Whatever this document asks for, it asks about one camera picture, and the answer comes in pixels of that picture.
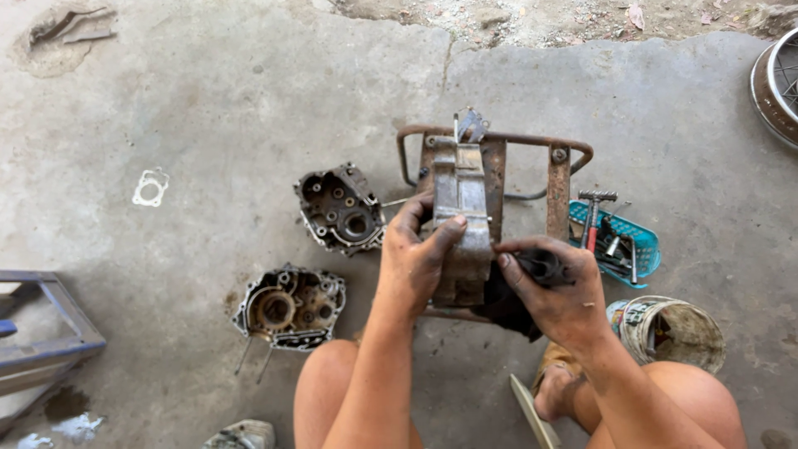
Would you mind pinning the dark greasy rag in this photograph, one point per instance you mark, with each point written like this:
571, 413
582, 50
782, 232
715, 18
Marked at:
542, 265

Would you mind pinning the rusty metal work stand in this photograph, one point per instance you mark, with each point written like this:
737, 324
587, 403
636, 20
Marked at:
558, 193

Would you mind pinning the dark empty crankcase half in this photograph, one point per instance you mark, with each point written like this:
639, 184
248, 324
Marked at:
340, 209

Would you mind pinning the grey worn shoe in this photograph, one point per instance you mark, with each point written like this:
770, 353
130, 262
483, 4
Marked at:
243, 435

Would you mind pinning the person's left leg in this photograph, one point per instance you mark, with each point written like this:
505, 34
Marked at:
318, 393

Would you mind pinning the person's left hand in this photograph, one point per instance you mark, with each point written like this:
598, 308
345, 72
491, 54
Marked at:
408, 262

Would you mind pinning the heap of metal tools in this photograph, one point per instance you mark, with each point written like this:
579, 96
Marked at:
617, 252

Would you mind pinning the pale flip-flop sandal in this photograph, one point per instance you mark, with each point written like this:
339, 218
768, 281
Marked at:
533, 415

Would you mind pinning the teal plastic basket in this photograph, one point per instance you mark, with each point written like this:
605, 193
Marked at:
645, 246

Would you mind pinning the blue metal stool frame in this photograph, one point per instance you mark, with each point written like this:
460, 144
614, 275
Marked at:
62, 349

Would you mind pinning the person's right hand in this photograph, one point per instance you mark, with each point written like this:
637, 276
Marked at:
561, 299

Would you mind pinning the spoked wheel rim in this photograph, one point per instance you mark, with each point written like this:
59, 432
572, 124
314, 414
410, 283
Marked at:
770, 87

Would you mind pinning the small metal bracket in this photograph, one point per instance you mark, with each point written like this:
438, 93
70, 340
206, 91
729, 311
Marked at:
472, 125

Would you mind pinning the white paper gasket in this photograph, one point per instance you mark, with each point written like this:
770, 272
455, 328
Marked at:
149, 187

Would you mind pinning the grey metal engine casing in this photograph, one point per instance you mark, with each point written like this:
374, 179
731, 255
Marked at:
461, 206

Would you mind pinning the dirty white plastic bucket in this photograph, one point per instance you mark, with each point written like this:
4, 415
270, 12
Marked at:
676, 330

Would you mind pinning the crankcase half with gears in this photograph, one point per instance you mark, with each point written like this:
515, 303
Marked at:
290, 309

